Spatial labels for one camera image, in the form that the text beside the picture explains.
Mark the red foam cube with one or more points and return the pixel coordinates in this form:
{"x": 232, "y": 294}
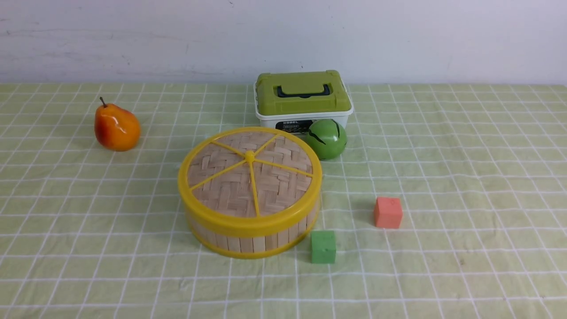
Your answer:
{"x": 388, "y": 213}

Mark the yellow woven bamboo steamer lid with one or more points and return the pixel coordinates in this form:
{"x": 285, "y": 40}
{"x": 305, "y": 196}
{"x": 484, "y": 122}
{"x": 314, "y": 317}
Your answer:
{"x": 250, "y": 182}

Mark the green foam cube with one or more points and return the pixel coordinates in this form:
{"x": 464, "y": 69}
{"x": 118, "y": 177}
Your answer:
{"x": 323, "y": 247}

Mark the bamboo steamer base yellow rim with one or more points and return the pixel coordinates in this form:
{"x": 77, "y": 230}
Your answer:
{"x": 254, "y": 247}

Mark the green lidded white storage box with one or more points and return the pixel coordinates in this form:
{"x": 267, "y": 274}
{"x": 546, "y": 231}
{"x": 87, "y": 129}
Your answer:
{"x": 291, "y": 102}

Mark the green checked tablecloth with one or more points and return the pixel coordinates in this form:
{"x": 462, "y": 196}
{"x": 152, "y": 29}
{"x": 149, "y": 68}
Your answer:
{"x": 480, "y": 171}

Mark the green round plastic fruit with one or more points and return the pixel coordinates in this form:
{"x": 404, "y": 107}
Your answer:
{"x": 327, "y": 138}

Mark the orange plastic pear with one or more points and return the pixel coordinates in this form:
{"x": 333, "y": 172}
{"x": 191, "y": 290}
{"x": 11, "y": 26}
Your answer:
{"x": 115, "y": 128}

